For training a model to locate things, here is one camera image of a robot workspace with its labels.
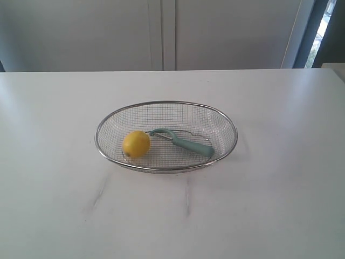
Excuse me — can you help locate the yellow lemon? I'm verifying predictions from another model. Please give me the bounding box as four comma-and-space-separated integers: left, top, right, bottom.
122, 131, 150, 158

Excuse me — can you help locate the beige side table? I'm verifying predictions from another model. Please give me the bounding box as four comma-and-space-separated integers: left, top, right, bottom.
321, 63, 345, 82

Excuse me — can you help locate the teal handled peeler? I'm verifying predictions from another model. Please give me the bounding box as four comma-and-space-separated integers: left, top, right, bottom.
148, 128, 215, 158

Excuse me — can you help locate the wire mesh basket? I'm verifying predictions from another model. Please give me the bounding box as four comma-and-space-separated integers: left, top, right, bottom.
95, 100, 238, 173

